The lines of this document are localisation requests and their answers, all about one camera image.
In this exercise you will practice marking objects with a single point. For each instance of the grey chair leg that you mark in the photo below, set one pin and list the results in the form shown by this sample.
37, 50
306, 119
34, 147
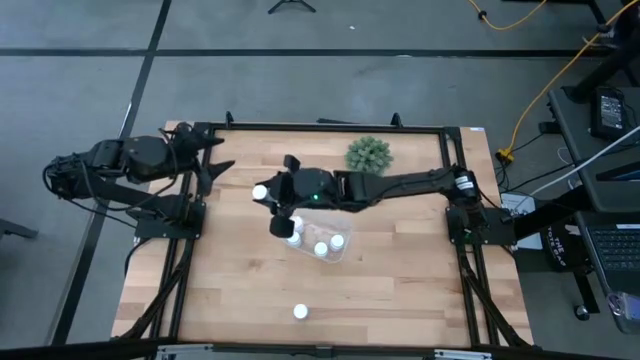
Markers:
15, 229

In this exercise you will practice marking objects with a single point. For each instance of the green potted succulent plant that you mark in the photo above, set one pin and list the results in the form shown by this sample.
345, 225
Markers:
369, 155

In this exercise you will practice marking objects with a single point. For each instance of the black side desk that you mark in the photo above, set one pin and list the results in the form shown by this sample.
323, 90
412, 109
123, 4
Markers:
575, 130

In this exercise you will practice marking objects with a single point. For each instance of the clear plastic basket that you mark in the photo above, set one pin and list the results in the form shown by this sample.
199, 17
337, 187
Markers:
320, 227

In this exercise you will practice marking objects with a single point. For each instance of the black table frame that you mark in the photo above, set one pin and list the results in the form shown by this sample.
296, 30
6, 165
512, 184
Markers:
325, 128

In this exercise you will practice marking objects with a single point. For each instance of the black bag with white lettering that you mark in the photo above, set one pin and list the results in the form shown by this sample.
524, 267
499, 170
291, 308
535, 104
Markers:
555, 250

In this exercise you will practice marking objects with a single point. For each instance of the white plastic pill bottle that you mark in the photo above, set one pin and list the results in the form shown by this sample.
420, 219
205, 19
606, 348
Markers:
320, 249
300, 311
294, 240
337, 242
260, 192
299, 225

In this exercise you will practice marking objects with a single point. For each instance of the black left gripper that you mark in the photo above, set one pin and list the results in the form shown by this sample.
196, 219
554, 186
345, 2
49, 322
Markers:
195, 155

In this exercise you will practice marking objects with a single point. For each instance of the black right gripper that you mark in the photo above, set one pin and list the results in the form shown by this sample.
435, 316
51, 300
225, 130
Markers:
310, 187

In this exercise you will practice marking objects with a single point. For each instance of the black caster wheel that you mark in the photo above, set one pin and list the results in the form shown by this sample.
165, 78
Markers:
582, 312

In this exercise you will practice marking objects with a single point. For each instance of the white paper sheet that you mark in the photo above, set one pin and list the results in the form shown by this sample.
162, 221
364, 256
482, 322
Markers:
515, 202

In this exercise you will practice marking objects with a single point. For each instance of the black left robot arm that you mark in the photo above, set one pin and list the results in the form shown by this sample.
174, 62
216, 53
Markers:
145, 157

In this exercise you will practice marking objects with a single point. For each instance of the black stand leg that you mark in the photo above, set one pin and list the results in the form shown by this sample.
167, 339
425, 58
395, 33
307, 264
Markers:
610, 60

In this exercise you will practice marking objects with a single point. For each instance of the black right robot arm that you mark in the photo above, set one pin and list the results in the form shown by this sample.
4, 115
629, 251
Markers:
410, 182

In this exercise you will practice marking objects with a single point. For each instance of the dark laptop computer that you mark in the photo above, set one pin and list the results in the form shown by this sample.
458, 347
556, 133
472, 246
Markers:
617, 250

